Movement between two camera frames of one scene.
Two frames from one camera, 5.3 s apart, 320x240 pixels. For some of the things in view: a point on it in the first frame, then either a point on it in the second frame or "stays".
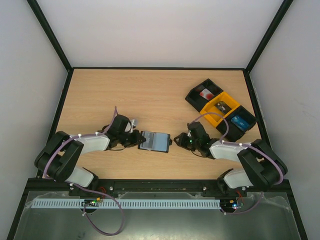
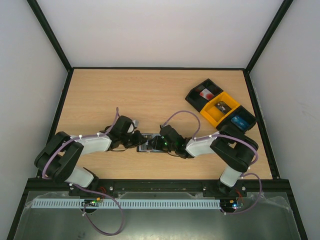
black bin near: [239, 122] stays
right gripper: [185, 139] -> [155, 142]
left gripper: [136, 140] stays
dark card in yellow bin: [223, 107] stays
